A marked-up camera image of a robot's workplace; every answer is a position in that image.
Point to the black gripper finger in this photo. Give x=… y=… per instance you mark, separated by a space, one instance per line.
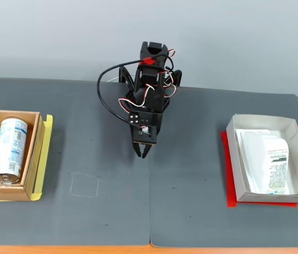
x=138 y=149
x=147 y=149

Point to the white blue Milkis can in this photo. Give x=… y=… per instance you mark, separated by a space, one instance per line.
x=10 y=150

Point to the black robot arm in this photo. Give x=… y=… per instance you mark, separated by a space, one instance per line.
x=151 y=76

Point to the brown cardboard box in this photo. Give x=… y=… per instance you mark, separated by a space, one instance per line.
x=31 y=158

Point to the red tape tag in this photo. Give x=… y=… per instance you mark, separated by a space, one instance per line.
x=149 y=61

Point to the grey textured mat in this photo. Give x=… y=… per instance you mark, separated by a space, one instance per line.
x=191 y=211

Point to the grey mat with chalk square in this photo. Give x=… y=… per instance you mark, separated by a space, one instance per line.
x=59 y=225

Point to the white labelled plastic pouch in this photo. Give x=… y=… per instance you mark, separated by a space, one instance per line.
x=265 y=158

